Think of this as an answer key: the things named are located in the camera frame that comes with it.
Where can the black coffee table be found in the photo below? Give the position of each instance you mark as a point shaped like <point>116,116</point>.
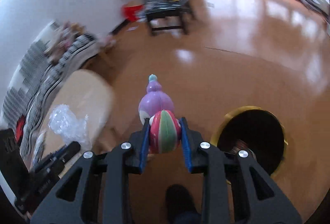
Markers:
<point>167,11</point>

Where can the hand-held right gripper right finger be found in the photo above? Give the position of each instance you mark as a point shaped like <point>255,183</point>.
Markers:
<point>186,149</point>

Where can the yellow bin with black liner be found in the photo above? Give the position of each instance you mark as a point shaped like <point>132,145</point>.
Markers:
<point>257,131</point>

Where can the clear plastic wrap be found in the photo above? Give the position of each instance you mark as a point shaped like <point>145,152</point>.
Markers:
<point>64,123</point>

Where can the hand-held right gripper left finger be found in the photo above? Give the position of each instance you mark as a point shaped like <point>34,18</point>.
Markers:
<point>144,148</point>

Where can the red bag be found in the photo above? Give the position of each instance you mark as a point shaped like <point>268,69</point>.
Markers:
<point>132,11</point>

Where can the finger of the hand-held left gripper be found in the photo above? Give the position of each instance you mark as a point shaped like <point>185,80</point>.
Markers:
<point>49,158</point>
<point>71,150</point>

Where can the sofa with black white cover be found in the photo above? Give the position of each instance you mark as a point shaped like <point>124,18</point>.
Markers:
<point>64,59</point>

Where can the red cushion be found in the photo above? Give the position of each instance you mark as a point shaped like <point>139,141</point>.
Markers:
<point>20,127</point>

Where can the pile of plush toys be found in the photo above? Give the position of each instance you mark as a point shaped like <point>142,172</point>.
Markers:
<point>61,38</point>

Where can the purple roly-poly toy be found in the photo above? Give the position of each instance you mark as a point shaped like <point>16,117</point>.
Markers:
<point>156,103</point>

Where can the person's dark shoe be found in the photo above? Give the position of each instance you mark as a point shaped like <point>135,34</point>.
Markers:
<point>180,203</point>

